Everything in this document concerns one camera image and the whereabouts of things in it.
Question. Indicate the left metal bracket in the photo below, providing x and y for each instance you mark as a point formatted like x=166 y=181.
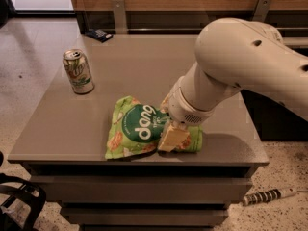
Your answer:
x=120 y=16

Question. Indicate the white power strip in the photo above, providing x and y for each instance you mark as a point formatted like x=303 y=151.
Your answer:
x=268 y=196

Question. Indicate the green soda can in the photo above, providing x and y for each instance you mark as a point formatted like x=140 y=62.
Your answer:
x=78 y=71

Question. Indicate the right metal bracket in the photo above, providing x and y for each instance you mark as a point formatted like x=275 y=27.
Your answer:
x=261 y=10

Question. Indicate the dark blue rxbar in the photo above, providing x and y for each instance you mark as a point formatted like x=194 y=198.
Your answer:
x=99 y=35

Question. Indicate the grey drawer cabinet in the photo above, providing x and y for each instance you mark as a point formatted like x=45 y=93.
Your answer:
x=64 y=142

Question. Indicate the metal bracket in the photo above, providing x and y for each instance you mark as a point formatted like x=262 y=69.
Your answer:
x=120 y=16
x=261 y=10

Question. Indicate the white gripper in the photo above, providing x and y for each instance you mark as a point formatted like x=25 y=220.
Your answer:
x=185 y=109

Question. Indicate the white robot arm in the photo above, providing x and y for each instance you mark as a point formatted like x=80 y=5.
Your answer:
x=233 y=55

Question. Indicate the black chair base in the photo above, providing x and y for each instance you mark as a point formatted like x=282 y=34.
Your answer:
x=23 y=204

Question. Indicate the green rice chip bag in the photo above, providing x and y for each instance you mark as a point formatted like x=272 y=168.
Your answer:
x=136 y=129

